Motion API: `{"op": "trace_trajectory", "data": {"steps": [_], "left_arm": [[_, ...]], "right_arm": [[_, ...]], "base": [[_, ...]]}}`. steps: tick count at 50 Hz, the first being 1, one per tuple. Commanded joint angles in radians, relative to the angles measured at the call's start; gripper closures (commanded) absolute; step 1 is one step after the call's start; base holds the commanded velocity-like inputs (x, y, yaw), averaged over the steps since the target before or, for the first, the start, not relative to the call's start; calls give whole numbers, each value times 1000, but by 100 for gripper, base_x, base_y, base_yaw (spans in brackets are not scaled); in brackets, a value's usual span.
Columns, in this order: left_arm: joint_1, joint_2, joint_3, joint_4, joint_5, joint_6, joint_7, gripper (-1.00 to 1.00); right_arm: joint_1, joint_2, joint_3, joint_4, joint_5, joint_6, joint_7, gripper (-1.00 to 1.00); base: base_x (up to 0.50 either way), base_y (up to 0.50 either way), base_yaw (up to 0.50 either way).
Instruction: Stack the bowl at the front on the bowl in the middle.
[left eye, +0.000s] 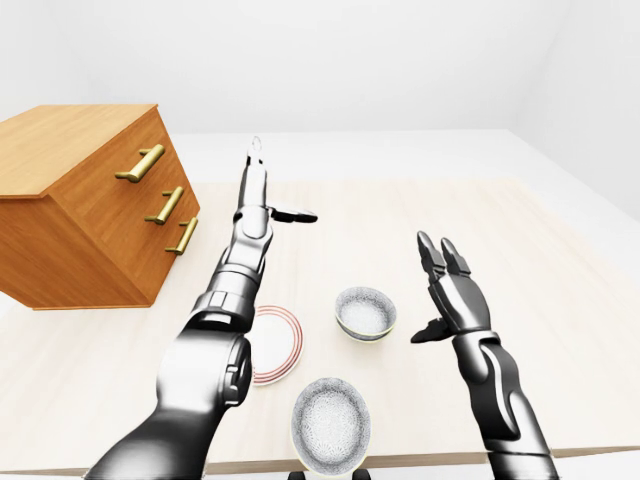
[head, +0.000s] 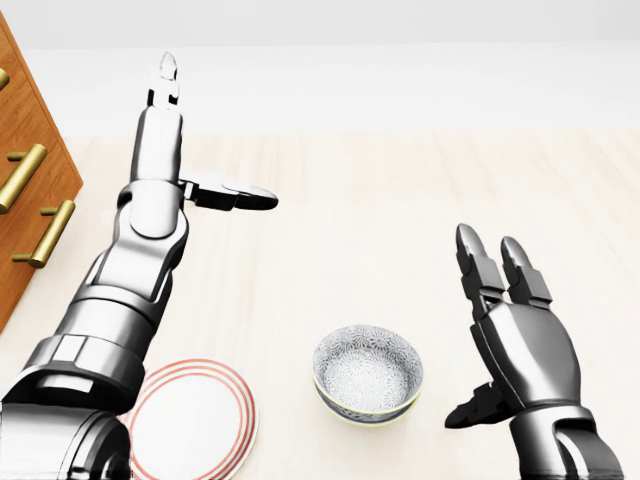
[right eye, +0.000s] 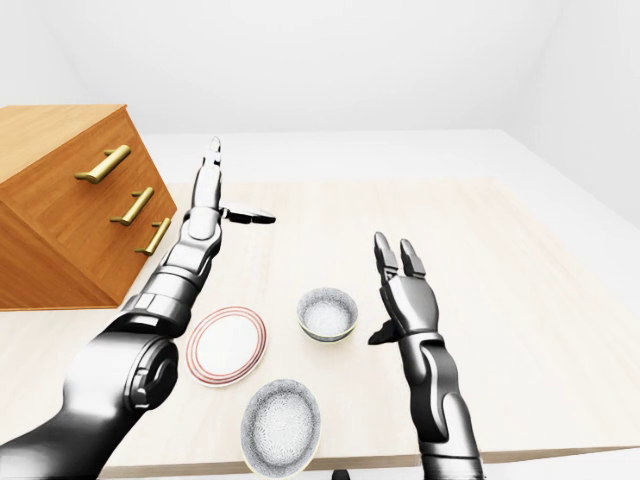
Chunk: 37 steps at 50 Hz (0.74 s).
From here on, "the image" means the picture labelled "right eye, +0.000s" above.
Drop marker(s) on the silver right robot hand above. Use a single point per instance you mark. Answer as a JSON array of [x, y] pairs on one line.
[[412, 305]]

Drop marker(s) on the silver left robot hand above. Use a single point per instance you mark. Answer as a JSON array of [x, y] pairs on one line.
[[202, 225]]

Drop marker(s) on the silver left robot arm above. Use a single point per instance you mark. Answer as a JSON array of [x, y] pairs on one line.
[[100, 370]]

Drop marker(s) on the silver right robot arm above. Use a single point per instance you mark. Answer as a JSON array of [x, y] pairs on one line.
[[440, 400]]

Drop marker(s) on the small patterned black bowl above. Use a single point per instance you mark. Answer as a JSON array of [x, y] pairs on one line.
[[327, 315]]

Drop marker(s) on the large patterned black bowl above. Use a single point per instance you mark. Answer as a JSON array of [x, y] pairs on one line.
[[281, 425]]

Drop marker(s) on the small wooden drawer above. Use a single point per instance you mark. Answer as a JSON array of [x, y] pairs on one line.
[[117, 270]]

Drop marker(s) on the medium wooden drawer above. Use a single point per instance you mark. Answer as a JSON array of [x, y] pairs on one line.
[[90, 235]]

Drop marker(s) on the white plate with red rings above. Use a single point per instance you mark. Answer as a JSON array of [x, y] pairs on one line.
[[227, 347]]

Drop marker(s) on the large wooden drawer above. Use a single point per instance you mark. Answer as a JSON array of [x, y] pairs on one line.
[[60, 187]]

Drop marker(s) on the wooden cabinet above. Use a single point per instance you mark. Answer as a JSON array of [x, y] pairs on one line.
[[30, 270]]

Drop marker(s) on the small dark shape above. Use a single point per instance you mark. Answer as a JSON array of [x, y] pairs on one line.
[[341, 475]]

